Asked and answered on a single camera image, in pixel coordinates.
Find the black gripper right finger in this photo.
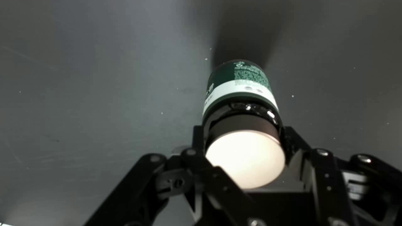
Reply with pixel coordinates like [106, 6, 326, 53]
[281, 127, 402, 226]

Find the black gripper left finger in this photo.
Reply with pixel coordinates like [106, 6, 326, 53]
[85, 125, 253, 226]

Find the green label vial black cap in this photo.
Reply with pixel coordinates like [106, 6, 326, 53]
[203, 59, 286, 189]

